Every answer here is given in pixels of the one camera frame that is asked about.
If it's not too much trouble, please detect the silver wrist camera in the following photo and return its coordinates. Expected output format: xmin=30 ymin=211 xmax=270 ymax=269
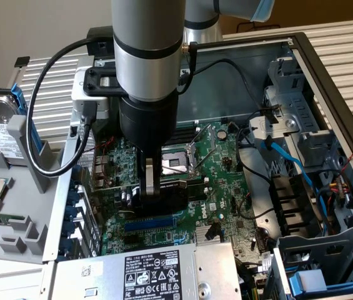
xmin=71 ymin=67 xmax=127 ymax=120

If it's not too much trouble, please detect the blue expansion slot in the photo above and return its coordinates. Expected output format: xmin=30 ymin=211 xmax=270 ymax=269
xmin=123 ymin=216 xmax=177 ymax=233

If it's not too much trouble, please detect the black graphics card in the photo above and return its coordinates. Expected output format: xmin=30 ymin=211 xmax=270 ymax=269
xmin=88 ymin=177 xmax=208 ymax=219

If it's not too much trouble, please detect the grey power supply unit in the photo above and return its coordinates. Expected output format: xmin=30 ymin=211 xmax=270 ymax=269
xmin=51 ymin=242 xmax=242 ymax=300

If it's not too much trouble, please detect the blue data wire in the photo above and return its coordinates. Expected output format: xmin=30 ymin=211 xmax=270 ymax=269
xmin=262 ymin=135 xmax=332 ymax=240

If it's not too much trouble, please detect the silver locking lever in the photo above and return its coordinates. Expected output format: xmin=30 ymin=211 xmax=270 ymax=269
xmin=162 ymin=162 xmax=194 ymax=174

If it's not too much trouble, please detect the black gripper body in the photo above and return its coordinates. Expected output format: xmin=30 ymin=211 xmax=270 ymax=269
xmin=118 ymin=92 xmax=179 ymax=153

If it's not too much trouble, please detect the green motherboard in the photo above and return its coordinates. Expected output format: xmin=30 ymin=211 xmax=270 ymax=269
xmin=93 ymin=120 xmax=277 ymax=273

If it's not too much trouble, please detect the thin red wire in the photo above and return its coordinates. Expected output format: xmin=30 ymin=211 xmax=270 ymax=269
xmin=81 ymin=136 xmax=116 ymax=191

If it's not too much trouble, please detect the black background wire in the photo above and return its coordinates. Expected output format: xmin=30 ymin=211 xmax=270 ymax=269
xmin=235 ymin=22 xmax=282 ymax=34

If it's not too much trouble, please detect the black wire plug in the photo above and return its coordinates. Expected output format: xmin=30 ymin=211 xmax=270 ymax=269
xmin=205 ymin=222 xmax=221 ymax=241

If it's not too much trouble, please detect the silver socket cover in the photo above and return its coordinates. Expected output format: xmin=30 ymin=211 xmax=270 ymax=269
xmin=190 ymin=122 xmax=227 ymax=171

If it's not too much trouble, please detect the grey disk bay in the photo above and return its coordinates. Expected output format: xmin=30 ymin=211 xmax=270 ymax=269
xmin=272 ymin=224 xmax=353 ymax=300

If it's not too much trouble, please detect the black box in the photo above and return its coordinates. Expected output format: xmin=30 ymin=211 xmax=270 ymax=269
xmin=87 ymin=26 xmax=115 ymax=59

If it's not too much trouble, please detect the silver disk bay bracket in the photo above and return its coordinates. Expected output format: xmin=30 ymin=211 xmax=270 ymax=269
xmin=247 ymin=117 xmax=299 ymax=148

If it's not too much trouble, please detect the silver chipset heat sink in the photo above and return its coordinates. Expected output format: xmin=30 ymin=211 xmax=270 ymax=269
xmin=194 ymin=225 xmax=227 ymax=246

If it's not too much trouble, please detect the grey parts rack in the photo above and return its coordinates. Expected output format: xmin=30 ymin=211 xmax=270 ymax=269
xmin=0 ymin=114 xmax=64 ymax=266

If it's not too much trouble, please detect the black camera cable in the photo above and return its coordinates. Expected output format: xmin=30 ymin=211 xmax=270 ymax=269
xmin=26 ymin=37 xmax=116 ymax=179

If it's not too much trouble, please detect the blue disk carrier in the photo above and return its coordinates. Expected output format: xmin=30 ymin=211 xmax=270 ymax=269
xmin=288 ymin=269 xmax=353 ymax=298

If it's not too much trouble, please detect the coloured power wire bundle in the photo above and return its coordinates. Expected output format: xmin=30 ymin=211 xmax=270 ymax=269
xmin=315 ymin=170 xmax=353 ymax=232

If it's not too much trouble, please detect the open grey PC case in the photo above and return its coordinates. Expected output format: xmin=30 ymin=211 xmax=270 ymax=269
xmin=41 ymin=31 xmax=353 ymax=300

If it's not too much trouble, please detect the blue card retainer clip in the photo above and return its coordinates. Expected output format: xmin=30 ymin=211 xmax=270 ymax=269
xmin=63 ymin=204 xmax=79 ymax=221
xmin=59 ymin=237 xmax=72 ymax=254
xmin=62 ymin=220 xmax=77 ymax=237
xmin=66 ymin=190 xmax=82 ymax=209
xmin=69 ymin=164 xmax=85 ymax=185

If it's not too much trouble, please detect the black power wire with plug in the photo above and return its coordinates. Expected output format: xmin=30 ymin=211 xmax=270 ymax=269
xmin=177 ymin=58 xmax=282 ymax=124

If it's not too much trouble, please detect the CPU socket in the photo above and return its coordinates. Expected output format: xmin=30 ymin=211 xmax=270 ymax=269
xmin=160 ymin=146 xmax=204 ymax=181

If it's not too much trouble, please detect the thin black wire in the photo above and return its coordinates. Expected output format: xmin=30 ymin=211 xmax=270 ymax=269
xmin=234 ymin=123 xmax=277 ymax=226

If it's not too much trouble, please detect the black gripper wire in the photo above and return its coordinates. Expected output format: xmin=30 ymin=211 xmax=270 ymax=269
xmin=176 ymin=41 xmax=199 ymax=95

